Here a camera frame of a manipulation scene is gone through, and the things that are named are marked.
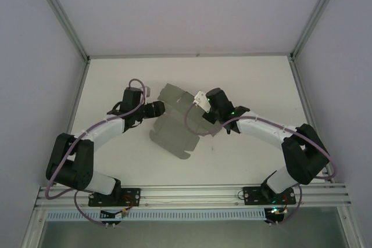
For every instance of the aluminium table edge rail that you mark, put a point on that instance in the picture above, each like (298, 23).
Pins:
(308, 108)
(189, 55)
(80, 85)

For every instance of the grey metal panel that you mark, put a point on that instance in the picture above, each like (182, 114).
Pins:
(189, 236)

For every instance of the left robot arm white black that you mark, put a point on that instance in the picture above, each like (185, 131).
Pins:
(107, 130)

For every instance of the grey paper box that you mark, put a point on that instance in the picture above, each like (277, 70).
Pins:
(171, 132)

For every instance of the aluminium frame post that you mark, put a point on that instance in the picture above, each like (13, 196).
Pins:
(316, 12)
(61, 12)

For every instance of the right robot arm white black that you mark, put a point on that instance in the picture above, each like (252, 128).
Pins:
(261, 132)

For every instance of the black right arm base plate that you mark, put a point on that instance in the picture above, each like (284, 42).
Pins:
(254, 195)

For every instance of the aluminium mounting rail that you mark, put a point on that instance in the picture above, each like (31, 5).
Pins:
(189, 194)

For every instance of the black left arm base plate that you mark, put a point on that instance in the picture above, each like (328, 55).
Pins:
(130, 195)

